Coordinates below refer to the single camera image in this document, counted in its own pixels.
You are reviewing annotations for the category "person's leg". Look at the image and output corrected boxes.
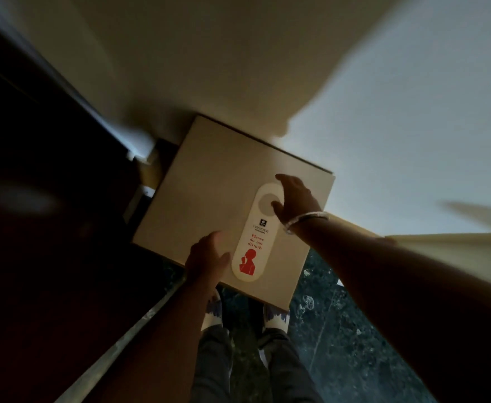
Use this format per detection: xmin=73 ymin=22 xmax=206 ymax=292
xmin=257 ymin=328 xmax=324 ymax=403
xmin=190 ymin=325 xmax=234 ymax=403

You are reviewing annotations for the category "white right shoe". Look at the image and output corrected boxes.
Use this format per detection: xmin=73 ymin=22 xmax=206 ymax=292
xmin=263 ymin=304 xmax=291 ymax=334

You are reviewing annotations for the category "white door hanger sign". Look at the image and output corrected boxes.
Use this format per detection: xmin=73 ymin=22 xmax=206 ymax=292
xmin=231 ymin=183 xmax=286 ymax=283

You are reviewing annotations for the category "person's left forearm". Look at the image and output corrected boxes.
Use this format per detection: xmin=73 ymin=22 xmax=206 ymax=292
xmin=84 ymin=278 xmax=220 ymax=403

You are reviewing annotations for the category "dark wooden door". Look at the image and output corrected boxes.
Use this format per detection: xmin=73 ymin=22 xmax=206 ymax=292
xmin=0 ymin=12 xmax=187 ymax=403

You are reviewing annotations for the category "beige square box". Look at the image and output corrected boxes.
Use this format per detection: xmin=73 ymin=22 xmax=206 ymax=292
xmin=132 ymin=115 xmax=335 ymax=312

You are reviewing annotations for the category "person's right forearm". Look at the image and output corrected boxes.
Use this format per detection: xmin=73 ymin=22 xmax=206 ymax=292
xmin=288 ymin=215 xmax=491 ymax=403

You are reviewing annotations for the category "person's right hand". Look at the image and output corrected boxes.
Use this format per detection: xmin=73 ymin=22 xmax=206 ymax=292
xmin=271 ymin=174 xmax=328 ymax=226

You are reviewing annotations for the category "silver bracelet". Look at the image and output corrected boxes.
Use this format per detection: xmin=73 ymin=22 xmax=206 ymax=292
xmin=282 ymin=211 xmax=330 ymax=235

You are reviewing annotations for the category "person's right leg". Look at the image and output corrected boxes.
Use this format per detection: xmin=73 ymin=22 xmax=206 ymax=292
xmin=257 ymin=328 xmax=324 ymax=403

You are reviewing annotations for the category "metal floor strip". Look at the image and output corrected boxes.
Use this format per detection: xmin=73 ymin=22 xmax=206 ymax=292
xmin=54 ymin=276 xmax=187 ymax=403

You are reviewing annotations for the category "person's left hand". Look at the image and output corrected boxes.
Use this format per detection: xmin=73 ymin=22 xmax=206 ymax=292
xmin=185 ymin=231 xmax=232 ymax=291

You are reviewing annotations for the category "person's left leg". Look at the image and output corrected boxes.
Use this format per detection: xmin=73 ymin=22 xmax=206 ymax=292
xmin=190 ymin=325 xmax=234 ymax=403

